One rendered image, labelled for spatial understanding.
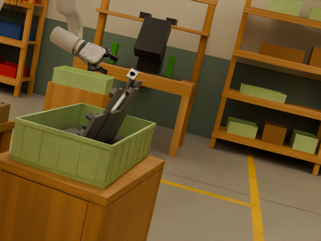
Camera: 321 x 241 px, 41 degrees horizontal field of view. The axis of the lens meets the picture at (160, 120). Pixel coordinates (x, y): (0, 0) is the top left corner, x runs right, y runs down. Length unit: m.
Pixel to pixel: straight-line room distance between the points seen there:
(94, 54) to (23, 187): 0.70
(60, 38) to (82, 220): 0.89
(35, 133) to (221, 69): 5.21
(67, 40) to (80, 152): 0.64
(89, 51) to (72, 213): 0.78
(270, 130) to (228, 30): 1.62
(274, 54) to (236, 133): 1.21
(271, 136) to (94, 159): 4.85
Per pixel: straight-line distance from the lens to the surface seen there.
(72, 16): 2.15
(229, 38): 6.72
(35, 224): 1.77
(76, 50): 2.09
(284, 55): 6.22
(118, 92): 1.72
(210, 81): 6.74
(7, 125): 2.12
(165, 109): 6.86
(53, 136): 1.70
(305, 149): 6.38
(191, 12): 6.78
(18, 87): 6.96
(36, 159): 1.76
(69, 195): 1.66
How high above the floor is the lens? 1.39
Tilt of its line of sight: 11 degrees down
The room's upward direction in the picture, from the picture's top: 13 degrees clockwise
